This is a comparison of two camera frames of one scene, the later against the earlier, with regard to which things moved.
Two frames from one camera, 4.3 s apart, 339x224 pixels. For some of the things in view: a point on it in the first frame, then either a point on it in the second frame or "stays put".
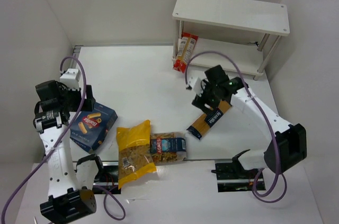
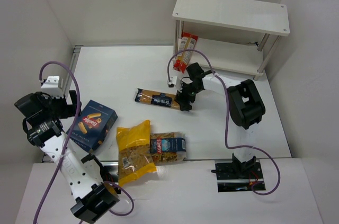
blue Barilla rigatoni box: [89, 128] stays put
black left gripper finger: [90, 101] → [71, 109]
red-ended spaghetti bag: [186, 45] stays put
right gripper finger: [198, 101] → [179, 97]
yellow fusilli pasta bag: [135, 152] stays put
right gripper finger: [207, 108] → [185, 105]
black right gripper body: [202, 102] → [185, 97]
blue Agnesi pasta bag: [168, 146] stays put
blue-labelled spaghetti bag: [206, 122] → [157, 98]
